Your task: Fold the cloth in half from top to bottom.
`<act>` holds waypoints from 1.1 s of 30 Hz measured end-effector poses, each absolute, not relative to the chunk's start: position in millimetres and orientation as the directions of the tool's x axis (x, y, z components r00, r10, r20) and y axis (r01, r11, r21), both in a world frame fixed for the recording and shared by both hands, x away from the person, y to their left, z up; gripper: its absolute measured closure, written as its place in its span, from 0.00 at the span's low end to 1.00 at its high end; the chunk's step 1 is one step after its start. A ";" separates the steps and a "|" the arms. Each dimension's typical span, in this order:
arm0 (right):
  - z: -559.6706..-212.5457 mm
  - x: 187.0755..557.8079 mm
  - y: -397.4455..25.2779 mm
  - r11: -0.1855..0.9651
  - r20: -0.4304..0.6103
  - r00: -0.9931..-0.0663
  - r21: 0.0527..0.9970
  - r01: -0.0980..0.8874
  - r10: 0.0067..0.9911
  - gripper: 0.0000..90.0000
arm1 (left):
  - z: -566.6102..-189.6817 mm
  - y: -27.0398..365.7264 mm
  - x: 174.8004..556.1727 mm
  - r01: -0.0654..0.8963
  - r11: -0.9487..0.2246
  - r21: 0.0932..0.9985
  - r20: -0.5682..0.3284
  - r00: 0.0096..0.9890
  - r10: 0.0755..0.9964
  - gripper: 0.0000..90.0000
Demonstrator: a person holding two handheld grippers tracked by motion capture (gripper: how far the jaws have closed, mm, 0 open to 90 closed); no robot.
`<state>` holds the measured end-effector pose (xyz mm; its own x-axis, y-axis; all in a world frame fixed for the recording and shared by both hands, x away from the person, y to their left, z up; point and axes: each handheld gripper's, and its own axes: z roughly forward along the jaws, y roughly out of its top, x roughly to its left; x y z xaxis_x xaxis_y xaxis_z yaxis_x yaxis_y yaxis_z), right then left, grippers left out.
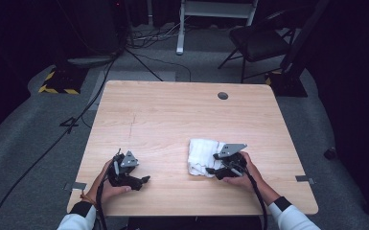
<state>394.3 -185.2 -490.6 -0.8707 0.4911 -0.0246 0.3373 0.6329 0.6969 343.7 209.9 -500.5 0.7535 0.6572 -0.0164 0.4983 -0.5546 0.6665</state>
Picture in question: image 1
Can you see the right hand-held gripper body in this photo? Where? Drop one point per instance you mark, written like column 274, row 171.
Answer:
column 233, row 164

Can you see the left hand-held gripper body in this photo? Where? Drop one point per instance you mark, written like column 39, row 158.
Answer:
column 124, row 179

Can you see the white towel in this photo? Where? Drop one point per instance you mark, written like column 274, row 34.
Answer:
column 201, row 156

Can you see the person's left hand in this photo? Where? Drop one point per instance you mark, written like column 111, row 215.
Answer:
column 103, row 190

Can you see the person's right hand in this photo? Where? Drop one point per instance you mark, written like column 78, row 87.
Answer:
column 250, row 180

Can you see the grey tape strip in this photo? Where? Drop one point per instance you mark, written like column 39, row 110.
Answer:
column 304, row 179
column 78, row 186

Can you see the person's dark clothing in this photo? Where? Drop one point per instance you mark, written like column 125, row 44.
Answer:
column 198, row 223

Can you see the grey table grommet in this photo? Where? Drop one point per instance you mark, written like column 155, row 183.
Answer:
column 223, row 96

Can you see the wooden table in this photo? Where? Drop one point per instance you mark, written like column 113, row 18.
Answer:
column 172, row 111

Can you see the black yellow striped stand base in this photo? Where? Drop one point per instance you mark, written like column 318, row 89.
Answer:
column 64, row 81
column 289, row 86

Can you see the small black floor object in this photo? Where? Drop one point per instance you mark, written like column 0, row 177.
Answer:
column 329, row 154

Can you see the black folding chair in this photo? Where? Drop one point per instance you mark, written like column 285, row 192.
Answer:
column 257, row 43

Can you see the black slanted stand pole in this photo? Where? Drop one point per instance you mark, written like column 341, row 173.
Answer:
column 305, row 35

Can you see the dark cabinet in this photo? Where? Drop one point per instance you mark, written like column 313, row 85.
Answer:
column 92, row 28

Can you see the white desk frame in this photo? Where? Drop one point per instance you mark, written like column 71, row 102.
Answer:
column 181, row 35

